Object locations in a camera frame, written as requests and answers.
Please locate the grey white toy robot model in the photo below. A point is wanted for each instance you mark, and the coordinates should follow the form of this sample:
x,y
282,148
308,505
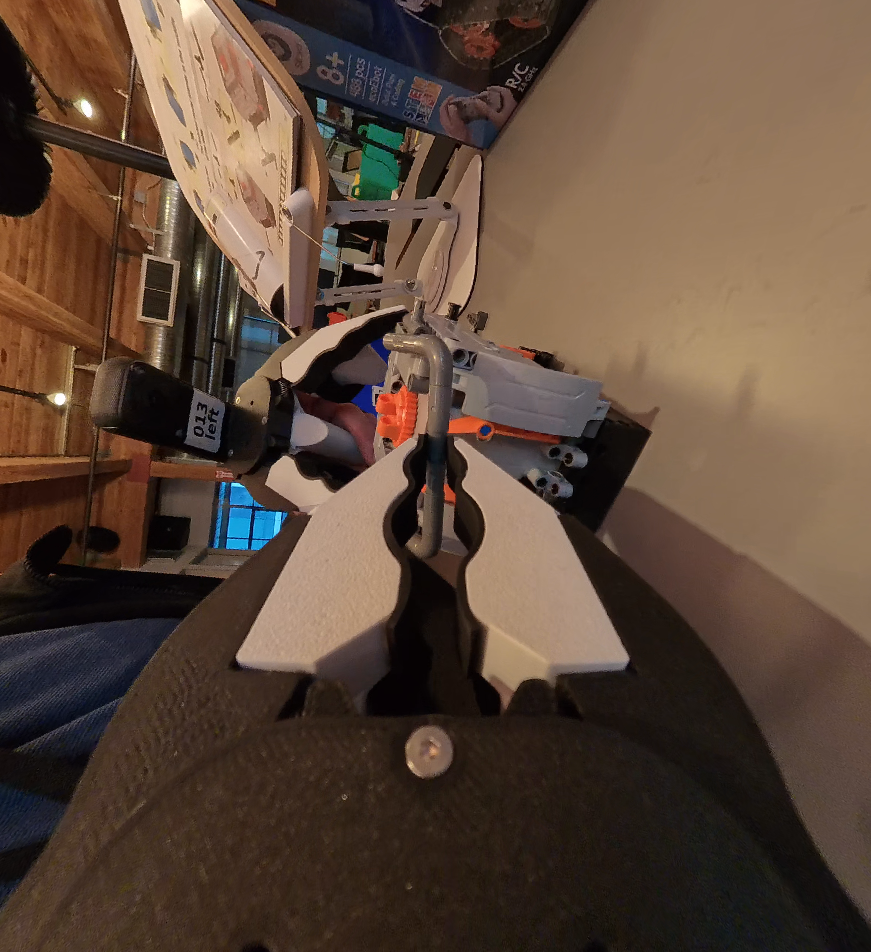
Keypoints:
x,y
525,402

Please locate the white stand base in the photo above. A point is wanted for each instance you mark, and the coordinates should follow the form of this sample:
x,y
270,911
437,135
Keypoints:
x,y
421,223

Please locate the green bin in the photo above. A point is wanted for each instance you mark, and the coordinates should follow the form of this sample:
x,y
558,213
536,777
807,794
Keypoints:
x,y
383,149

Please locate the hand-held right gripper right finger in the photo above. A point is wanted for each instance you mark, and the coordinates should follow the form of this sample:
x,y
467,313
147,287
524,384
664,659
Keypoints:
x,y
543,595

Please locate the open instruction booklet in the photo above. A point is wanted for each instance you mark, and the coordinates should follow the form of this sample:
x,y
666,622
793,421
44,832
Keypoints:
x,y
220,119

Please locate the window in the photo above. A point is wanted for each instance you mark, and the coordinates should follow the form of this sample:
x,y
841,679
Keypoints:
x,y
250,513

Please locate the dark grey axle pin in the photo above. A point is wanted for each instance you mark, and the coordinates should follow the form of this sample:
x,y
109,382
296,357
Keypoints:
x,y
434,454

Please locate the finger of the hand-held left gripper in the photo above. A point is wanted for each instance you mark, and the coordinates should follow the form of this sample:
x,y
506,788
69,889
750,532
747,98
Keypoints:
x,y
309,469
324,350

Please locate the dark grey elbow connector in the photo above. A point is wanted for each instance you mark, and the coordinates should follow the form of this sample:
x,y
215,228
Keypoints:
x,y
424,543

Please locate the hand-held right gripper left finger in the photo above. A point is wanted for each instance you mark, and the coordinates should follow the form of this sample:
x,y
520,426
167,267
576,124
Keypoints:
x,y
324,595

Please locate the person's left hand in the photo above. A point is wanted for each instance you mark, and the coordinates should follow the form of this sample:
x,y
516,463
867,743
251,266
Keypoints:
x,y
357,429

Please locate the blue robot kit box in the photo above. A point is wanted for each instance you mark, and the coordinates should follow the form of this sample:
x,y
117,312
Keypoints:
x,y
406,60

